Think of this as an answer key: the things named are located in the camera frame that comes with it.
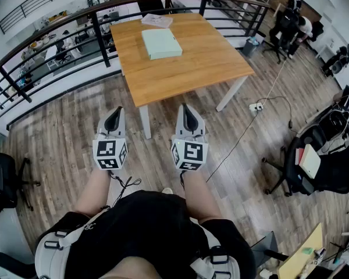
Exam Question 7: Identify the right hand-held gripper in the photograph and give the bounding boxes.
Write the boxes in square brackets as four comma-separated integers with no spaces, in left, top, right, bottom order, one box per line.
[170,103,209,171]

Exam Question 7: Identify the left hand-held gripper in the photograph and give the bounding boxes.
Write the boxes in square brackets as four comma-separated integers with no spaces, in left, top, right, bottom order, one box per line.
[92,106,129,171]

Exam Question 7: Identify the person's right forearm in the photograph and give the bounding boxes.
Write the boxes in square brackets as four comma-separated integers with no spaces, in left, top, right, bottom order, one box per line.
[180,169,222,226]

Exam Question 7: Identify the person's left forearm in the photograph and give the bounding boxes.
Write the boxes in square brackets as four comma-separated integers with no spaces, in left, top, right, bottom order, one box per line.
[73,167,112,218]

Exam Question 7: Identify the wooden table white legs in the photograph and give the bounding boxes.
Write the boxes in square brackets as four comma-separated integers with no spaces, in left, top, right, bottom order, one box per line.
[109,12,256,141]

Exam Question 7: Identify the black railing wooden handrail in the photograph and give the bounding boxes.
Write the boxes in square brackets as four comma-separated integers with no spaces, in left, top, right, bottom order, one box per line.
[0,0,272,131]

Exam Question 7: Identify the grey trash bin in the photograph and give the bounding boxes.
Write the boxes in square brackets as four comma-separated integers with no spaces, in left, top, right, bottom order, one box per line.
[241,36,264,59]

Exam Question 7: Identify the person's black shirt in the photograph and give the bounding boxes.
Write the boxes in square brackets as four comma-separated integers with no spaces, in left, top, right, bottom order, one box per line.
[36,189,257,279]

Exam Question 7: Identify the clear sleeve of papers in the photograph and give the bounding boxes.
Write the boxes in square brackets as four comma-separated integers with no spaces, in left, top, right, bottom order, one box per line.
[140,13,174,29]

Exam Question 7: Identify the red book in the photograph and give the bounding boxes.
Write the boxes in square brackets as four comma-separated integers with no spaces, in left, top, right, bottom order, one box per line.
[294,147,305,166]

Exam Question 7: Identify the cream book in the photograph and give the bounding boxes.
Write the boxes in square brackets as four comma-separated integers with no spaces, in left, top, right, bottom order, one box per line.
[297,144,322,178]

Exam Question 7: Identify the black metal railing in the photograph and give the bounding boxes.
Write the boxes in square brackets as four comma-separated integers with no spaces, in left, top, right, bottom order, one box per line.
[0,0,100,35]

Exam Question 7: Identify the black mesh office chair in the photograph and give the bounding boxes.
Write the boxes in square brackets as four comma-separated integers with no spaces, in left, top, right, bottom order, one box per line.
[297,85,349,154]

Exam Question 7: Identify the person's white harness vest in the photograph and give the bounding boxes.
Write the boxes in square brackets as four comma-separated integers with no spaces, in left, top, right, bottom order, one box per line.
[34,206,241,279]

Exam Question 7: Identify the white desk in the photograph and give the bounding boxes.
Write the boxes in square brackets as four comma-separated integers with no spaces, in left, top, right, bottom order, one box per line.
[0,207,36,279]

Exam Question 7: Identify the yellow desk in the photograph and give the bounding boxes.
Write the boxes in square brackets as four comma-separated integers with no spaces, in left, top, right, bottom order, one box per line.
[277,222,324,279]

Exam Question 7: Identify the black floor cable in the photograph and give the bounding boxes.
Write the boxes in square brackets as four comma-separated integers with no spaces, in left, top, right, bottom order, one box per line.
[205,95,294,183]

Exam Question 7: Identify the left hand-held gripper cable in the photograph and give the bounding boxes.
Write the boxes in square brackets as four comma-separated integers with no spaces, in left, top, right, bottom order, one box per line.
[108,170,143,208]

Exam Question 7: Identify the white floor cable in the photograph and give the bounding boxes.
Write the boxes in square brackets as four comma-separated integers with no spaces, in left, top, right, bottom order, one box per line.
[261,59,288,105]

